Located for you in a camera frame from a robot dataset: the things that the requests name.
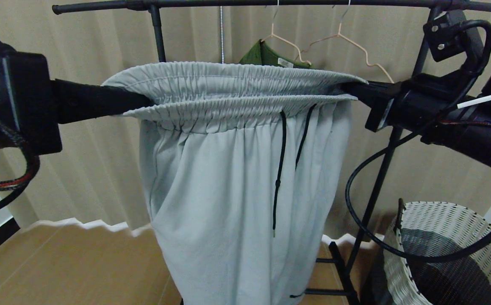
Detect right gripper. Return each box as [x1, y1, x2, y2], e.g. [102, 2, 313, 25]
[365, 71, 491, 172]

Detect pale grey shorts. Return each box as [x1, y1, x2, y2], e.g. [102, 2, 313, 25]
[101, 61, 369, 305]

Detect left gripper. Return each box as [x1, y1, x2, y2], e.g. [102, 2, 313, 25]
[0, 51, 63, 155]

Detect beige curtain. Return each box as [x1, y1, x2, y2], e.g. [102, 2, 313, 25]
[0, 0, 491, 242]

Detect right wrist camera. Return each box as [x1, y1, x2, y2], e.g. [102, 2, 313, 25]
[423, 11, 491, 83]

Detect black clothes rack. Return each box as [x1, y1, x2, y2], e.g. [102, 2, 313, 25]
[53, 0, 491, 305]

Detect green printed T-shirt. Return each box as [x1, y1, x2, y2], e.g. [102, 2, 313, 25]
[239, 40, 313, 69]

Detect white laundry basket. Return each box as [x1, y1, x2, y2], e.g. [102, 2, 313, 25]
[383, 198, 491, 305]

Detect pink clothes hanger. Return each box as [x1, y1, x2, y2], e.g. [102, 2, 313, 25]
[300, 0, 395, 84]
[261, 0, 312, 67]

